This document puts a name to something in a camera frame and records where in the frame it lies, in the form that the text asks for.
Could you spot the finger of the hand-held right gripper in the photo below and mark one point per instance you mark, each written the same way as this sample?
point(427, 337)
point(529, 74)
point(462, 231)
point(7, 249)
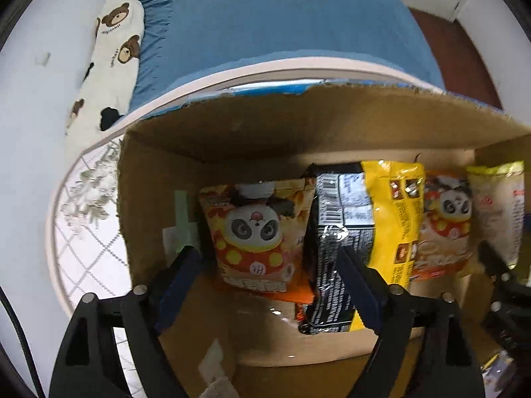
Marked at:
point(495, 261)

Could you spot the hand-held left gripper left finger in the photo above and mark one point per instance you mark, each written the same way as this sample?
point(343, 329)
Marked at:
point(178, 284)

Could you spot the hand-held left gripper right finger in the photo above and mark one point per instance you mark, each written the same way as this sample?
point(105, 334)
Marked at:
point(361, 292)

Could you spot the white packet with yellow edges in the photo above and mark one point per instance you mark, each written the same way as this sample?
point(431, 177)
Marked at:
point(493, 215)

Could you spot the orange panda snack packet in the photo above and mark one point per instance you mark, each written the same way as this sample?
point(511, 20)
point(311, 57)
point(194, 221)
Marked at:
point(448, 215)
point(253, 232)

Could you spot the black and yellow snack packet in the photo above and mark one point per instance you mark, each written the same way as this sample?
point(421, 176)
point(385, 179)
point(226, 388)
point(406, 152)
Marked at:
point(394, 215)

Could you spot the brown cardboard box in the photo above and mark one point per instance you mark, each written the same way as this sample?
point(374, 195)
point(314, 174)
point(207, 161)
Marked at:
point(290, 124)

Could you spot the white patterned round table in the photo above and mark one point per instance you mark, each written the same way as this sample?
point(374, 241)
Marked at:
point(83, 236)

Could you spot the bear print bolster pillow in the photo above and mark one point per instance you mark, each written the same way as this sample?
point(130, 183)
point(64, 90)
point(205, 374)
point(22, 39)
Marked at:
point(112, 58)

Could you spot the bed with blue sheet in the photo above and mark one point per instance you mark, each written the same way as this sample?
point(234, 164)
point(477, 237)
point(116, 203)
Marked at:
point(269, 16)

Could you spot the white wall hook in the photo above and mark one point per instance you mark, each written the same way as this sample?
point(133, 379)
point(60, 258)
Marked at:
point(42, 59)

